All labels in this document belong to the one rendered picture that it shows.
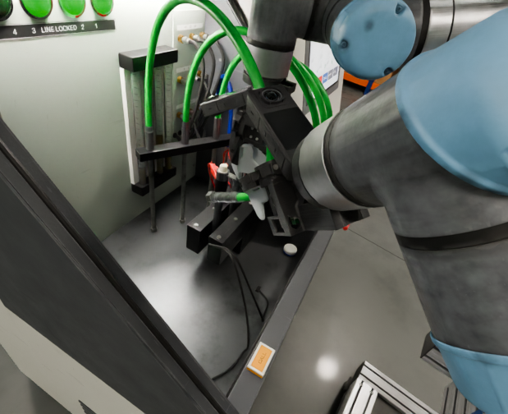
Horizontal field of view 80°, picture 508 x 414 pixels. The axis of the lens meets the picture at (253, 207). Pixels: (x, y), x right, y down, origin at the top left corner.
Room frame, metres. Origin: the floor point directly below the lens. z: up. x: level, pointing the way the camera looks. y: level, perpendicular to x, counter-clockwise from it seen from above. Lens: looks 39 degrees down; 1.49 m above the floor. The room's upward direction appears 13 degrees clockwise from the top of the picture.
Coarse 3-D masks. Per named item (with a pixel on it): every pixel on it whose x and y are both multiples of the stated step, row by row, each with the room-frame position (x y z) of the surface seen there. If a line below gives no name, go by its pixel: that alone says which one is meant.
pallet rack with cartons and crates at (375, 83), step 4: (344, 72) 5.81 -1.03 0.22; (392, 72) 5.60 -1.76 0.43; (396, 72) 5.98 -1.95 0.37; (344, 76) 5.80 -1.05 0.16; (348, 76) 5.76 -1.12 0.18; (352, 76) 5.73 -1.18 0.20; (384, 76) 5.64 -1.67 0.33; (388, 76) 5.62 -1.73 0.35; (352, 80) 5.72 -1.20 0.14; (356, 80) 5.68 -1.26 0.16; (360, 80) 5.65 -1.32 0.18; (364, 80) 5.62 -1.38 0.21; (368, 80) 5.58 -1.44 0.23; (372, 80) 5.56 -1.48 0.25; (376, 80) 5.66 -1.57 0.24; (380, 80) 5.66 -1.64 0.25; (384, 80) 5.63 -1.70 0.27; (360, 84) 5.64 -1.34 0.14; (364, 84) 5.61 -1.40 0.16; (368, 84) 5.57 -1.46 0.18; (372, 84) 5.55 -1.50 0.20; (376, 84) 5.53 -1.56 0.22; (380, 84) 5.52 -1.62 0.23; (368, 88) 5.56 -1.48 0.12; (372, 88) 5.54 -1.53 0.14; (364, 92) 5.58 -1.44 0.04
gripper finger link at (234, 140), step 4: (236, 124) 0.50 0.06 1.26; (236, 128) 0.50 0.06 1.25; (232, 132) 0.48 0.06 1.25; (236, 132) 0.49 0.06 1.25; (232, 136) 0.48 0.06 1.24; (236, 136) 0.49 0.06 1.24; (232, 140) 0.48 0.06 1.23; (236, 140) 0.48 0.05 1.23; (240, 140) 0.49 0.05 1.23; (232, 144) 0.48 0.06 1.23; (236, 144) 0.48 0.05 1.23; (240, 144) 0.49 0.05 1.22; (232, 148) 0.48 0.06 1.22; (236, 148) 0.48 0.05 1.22; (232, 152) 0.48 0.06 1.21; (236, 152) 0.49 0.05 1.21; (232, 156) 0.49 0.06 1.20; (236, 156) 0.49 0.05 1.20; (232, 160) 0.49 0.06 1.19; (236, 160) 0.49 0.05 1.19; (236, 164) 0.49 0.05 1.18
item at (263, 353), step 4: (260, 348) 0.26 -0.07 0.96; (264, 348) 0.27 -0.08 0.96; (260, 352) 0.26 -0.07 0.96; (264, 352) 0.26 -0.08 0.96; (268, 352) 0.26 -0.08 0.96; (256, 356) 0.25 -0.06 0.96; (260, 356) 0.25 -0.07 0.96; (264, 356) 0.25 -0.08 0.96; (268, 356) 0.25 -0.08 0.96; (256, 360) 0.24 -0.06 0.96; (260, 360) 0.24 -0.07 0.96; (264, 360) 0.25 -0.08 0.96; (252, 364) 0.23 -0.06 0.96; (256, 364) 0.24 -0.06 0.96; (260, 364) 0.24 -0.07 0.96; (264, 364) 0.24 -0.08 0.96; (248, 368) 0.23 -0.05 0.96; (256, 368) 0.23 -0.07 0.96; (260, 368) 0.23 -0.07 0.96; (260, 376) 0.22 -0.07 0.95
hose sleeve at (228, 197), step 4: (216, 192) 0.42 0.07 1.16; (220, 192) 0.42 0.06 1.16; (224, 192) 0.41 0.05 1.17; (228, 192) 0.40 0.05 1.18; (232, 192) 0.39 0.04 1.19; (236, 192) 0.39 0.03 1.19; (240, 192) 0.39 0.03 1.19; (212, 196) 0.42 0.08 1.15; (216, 196) 0.41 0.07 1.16; (220, 196) 0.40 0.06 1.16; (224, 196) 0.40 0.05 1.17; (228, 196) 0.39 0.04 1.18; (232, 196) 0.38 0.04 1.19; (216, 200) 0.41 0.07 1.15; (220, 200) 0.40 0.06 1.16; (224, 200) 0.40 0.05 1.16; (228, 200) 0.39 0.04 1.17; (232, 200) 0.38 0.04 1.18; (236, 200) 0.38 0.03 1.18
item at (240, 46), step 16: (176, 0) 0.51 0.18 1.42; (192, 0) 0.48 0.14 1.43; (208, 0) 0.47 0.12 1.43; (160, 16) 0.55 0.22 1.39; (224, 16) 0.44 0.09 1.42; (240, 48) 0.41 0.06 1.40; (256, 64) 0.40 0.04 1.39; (256, 80) 0.38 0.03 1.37; (144, 96) 0.60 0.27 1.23; (144, 128) 0.60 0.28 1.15
